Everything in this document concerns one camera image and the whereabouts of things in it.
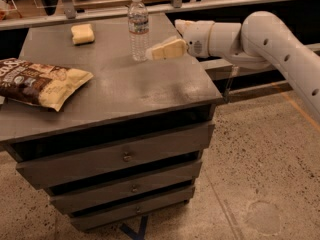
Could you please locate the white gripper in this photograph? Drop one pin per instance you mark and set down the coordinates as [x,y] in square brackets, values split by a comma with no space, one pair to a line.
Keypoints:
[197,38]

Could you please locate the grey drawer cabinet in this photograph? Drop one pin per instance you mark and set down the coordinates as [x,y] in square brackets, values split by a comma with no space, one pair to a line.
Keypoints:
[125,101]

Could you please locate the grey metal railing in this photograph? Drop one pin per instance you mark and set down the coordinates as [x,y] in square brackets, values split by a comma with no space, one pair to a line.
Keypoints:
[302,17]

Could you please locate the grey drawer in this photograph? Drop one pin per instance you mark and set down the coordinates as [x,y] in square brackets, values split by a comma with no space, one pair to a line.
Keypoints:
[66,168]
[132,209]
[105,193]

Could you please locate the bottom grey drawer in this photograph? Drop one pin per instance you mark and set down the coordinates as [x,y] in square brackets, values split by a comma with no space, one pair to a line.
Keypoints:
[132,209]

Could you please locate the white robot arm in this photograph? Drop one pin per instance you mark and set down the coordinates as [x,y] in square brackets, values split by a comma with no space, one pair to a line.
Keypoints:
[258,42]

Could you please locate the middle grey drawer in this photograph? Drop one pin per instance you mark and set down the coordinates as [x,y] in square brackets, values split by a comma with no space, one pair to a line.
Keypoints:
[105,193]

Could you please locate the clear plastic water bottle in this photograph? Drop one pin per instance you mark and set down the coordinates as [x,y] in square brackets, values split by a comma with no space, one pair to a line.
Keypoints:
[138,27]

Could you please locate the yellow sponge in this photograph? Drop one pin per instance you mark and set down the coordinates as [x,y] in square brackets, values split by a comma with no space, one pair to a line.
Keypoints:
[82,34]

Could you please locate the brown chip bag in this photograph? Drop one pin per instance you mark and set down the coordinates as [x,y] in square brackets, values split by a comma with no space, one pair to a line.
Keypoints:
[39,84]

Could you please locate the top grey drawer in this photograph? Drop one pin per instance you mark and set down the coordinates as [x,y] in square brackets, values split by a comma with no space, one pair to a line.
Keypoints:
[66,168]

